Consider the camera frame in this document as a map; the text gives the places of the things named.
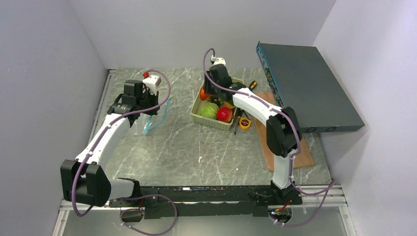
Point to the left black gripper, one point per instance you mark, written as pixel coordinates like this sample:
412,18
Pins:
155,98

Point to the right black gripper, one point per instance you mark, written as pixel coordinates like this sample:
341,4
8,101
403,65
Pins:
207,88

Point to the red orange mango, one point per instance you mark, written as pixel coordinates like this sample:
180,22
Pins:
203,95

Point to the clear zip top bag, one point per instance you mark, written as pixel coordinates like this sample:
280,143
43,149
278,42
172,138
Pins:
146,123

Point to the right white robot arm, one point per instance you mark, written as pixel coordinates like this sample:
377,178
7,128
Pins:
283,137

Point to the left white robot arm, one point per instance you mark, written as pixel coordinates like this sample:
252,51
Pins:
83,179

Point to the yellow green starfruit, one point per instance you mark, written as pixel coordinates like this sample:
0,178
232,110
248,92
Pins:
228,105

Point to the orange black screwdriver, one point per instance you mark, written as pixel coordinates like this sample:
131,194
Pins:
252,85

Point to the red apple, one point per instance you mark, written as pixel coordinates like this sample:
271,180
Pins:
224,114

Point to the pale green plastic basket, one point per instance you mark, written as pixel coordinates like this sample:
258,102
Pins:
198,104

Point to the yellow tape measure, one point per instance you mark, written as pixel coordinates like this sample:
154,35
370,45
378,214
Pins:
244,123

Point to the brown wooden board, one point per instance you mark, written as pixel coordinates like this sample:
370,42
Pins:
304,159

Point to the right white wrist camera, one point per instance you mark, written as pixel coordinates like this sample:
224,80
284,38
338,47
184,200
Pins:
216,60

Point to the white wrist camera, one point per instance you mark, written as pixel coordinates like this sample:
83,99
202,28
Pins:
152,82
216,60

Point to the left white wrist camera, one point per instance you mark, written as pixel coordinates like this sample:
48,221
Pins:
152,82

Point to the dark blue network switch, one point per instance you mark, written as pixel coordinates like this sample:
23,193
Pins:
300,78

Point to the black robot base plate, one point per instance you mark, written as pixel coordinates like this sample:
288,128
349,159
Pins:
255,200

